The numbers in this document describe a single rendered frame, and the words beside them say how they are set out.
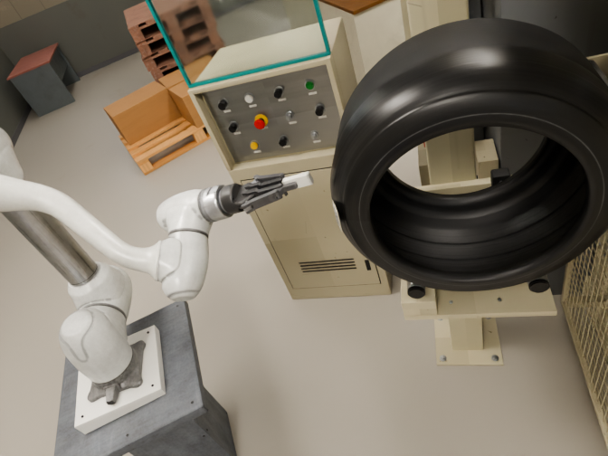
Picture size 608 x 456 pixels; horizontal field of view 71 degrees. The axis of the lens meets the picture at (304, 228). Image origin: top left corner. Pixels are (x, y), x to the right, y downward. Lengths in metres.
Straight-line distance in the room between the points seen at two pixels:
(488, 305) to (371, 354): 0.99
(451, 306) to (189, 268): 0.69
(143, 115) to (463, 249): 3.86
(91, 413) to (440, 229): 1.22
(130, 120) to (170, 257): 3.61
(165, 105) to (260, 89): 3.06
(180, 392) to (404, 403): 0.94
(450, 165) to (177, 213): 0.77
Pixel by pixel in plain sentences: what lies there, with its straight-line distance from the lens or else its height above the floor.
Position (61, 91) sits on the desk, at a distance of 7.66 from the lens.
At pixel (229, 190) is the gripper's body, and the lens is 1.08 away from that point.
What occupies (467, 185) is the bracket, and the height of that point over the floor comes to 0.95.
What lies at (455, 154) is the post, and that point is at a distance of 1.30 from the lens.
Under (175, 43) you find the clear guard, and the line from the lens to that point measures 1.69.
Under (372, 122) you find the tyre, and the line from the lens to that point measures 0.81.
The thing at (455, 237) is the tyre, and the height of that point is 0.91.
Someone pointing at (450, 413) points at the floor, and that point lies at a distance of 1.97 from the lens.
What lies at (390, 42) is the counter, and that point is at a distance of 4.05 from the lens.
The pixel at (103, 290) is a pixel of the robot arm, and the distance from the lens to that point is 1.58.
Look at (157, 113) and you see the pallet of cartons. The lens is 4.68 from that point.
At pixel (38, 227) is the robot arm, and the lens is 1.46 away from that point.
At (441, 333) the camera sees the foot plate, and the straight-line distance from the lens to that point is 2.13.
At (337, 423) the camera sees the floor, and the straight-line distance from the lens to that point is 2.01.
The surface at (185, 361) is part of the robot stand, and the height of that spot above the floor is 0.65.
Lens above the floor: 1.80
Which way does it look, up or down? 40 degrees down
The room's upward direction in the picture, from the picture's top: 22 degrees counter-clockwise
